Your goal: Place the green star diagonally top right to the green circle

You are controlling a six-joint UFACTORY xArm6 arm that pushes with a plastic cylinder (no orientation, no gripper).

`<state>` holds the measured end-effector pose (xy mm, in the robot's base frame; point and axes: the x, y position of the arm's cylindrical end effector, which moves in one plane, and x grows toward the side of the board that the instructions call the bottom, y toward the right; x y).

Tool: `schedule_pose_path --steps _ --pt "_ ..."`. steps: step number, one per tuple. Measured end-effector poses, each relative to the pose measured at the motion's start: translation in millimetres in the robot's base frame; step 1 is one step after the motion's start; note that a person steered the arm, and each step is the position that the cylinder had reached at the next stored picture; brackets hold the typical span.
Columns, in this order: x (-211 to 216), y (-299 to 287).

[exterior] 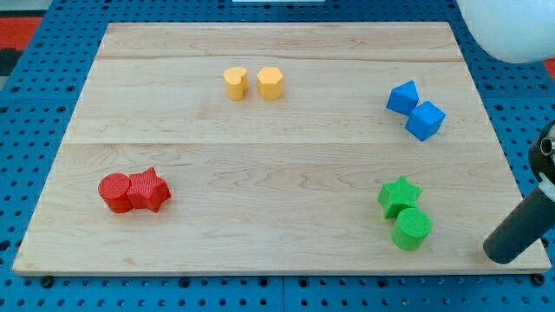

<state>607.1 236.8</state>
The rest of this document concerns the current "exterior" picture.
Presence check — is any yellow hexagon block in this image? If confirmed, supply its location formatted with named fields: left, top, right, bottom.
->
left=257, top=67, right=284, bottom=101

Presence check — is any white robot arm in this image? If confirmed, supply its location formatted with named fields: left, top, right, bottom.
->
left=457, top=0, right=554, bottom=264

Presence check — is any wooden board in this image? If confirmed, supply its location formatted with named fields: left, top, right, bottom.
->
left=13, top=23, right=552, bottom=276

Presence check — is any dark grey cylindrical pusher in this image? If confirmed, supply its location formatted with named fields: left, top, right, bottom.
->
left=483, top=185, right=554, bottom=264

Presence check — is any blue triangle block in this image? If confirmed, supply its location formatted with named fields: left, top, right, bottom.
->
left=386, top=81, right=420, bottom=115

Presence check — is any yellow heart block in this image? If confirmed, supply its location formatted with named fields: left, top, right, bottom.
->
left=223, top=67, right=248, bottom=101

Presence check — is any red star block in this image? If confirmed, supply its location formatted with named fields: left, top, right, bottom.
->
left=127, top=167, right=172, bottom=213

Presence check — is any red cylinder block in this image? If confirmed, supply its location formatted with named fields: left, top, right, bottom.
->
left=98, top=172, right=133, bottom=213

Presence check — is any green star block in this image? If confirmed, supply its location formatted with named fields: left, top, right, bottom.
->
left=377, top=176, right=422, bottom=218

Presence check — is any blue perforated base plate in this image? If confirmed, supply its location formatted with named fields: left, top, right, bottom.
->
left=1, top=0, right=554, bottom=311

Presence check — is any black tool mount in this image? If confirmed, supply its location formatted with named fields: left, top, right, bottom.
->
left=528, top=120, right=554, bottom=183

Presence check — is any blue cube block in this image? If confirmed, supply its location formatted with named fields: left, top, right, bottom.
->
left=405, top=101, right=446, bottom=141

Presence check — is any green cylinder block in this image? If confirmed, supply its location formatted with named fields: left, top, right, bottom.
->
left=391, top=208, right=432, bottom=251

